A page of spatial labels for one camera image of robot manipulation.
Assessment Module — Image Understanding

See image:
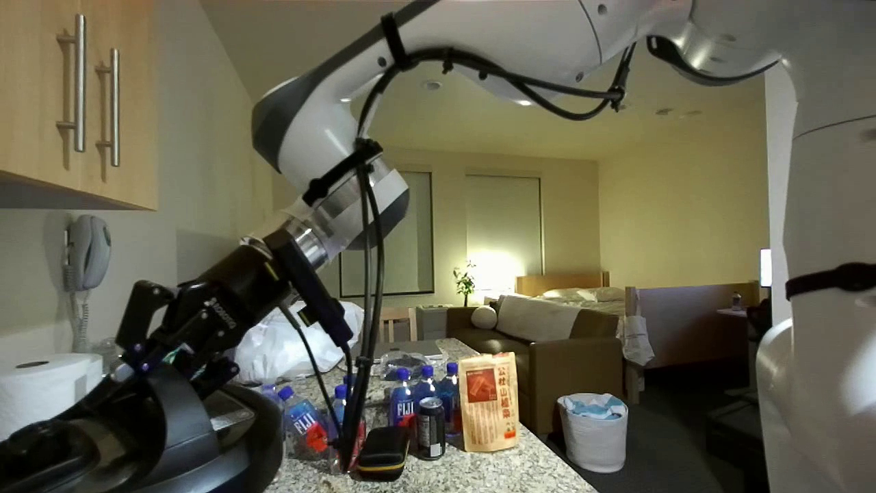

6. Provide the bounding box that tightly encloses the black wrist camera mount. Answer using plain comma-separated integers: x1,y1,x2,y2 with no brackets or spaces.
277,237,357,349

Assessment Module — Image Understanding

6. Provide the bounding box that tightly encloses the black drink can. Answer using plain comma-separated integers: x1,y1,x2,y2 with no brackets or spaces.
414,393,448,462

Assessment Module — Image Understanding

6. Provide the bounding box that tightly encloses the Fiji water bottle blue cap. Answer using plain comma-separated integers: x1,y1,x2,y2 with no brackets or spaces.
439,359,466,443
273,384,332,458
325,381,362,452
414,362,444,404
385,363,421,432

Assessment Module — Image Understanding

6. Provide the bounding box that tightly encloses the silver wall cabinet handle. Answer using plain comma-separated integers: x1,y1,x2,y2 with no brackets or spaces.
94,45,124,169
53,10,91,156

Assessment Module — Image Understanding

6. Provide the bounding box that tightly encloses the bed with wooden headboard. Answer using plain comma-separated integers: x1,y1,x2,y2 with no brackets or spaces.
511,265,636,318

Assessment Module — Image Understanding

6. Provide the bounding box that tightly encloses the grey wall phone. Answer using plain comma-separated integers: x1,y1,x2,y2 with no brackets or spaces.
61,212,114,352

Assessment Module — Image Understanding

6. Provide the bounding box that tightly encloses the dark framed window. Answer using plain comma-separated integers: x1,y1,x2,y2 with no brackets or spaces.
339,169,439,301

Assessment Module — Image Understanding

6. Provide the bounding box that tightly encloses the black round cooker lid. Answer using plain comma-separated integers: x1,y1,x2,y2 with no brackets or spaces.
0,362,288,493

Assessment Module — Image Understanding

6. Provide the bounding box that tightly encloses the white hanging bag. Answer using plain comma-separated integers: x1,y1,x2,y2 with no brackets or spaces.
613,284,661,370

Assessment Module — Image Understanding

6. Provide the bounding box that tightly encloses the white trash bin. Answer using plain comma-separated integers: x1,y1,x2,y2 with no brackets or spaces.
555,388,632,475

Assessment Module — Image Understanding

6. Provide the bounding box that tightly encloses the wooden dining chair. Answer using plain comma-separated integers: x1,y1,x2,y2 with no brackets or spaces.
375,303,421,348

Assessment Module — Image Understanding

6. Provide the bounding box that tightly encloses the black zip pouch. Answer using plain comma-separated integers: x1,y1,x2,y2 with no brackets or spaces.
350,425,410,485

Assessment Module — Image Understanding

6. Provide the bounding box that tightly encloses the white sofa cushion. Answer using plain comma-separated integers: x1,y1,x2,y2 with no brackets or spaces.
492,293,583,345

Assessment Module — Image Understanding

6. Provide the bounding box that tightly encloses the white paper towel roll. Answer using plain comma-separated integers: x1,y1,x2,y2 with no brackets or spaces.
0,349,108,443

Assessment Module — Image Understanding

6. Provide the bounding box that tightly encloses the brown sofa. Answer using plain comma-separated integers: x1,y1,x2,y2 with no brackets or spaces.
448,301,629,440

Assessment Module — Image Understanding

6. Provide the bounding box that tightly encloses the wooden wall cabinet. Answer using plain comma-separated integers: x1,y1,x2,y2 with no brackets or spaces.
0,0,160,212

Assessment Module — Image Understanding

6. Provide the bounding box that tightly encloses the white plastic bag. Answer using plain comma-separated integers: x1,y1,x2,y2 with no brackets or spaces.
227,299,369,385

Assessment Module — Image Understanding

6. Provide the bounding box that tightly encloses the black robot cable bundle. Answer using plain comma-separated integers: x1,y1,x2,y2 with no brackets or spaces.
338,10,644,475

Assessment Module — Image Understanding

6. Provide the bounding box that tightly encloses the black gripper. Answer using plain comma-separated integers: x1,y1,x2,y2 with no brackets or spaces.
110,230,316,392

